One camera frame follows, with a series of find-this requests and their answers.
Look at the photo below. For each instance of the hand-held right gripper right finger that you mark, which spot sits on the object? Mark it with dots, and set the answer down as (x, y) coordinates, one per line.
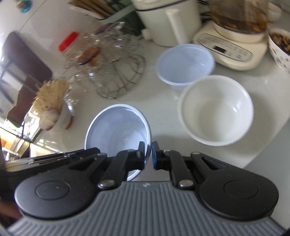
(154, 156)

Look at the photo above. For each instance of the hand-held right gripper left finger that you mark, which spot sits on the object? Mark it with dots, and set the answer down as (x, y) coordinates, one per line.
(142, 156)

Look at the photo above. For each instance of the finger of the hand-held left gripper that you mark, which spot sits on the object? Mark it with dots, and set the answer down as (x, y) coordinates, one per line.
(34, 163)

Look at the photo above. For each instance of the blue plastic bowl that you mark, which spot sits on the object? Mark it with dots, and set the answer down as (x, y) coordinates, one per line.
(181, 65)
(113, 131)

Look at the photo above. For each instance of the white ceramic bowl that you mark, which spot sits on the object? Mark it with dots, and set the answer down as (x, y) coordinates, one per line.
(213, 113)

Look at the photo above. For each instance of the halved onion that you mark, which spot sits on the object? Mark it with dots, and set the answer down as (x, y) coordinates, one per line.
(49, 119)

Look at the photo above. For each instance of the white bowl with brown foot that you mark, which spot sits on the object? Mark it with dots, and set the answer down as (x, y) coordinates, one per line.
(64, 118)

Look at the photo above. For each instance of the dark cutting board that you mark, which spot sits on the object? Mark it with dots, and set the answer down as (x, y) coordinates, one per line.
(22, 56)

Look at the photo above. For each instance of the red lid glass jar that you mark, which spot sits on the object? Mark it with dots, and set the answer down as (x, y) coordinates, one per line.
(68, 43)

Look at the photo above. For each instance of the white electric pot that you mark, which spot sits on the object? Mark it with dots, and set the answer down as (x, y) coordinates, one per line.
(158, 27)

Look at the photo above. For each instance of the glass kettle with cream base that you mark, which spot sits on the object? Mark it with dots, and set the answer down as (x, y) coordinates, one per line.
(226, 47)

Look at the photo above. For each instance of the green chopstick holder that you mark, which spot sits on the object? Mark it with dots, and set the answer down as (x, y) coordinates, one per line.
(122, 14)

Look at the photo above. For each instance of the bundle of chopsticks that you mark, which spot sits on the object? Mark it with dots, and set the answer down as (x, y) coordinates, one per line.
(95, 6)

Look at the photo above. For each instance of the patterned bowl with dark food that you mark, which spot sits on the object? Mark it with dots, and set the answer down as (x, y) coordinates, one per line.
(281, 56)

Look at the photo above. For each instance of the small bowl with yellow liquid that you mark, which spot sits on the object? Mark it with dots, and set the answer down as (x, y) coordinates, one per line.
(275, 12)

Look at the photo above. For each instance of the blue wall pipe valve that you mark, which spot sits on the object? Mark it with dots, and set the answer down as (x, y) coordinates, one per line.
(22, 5)

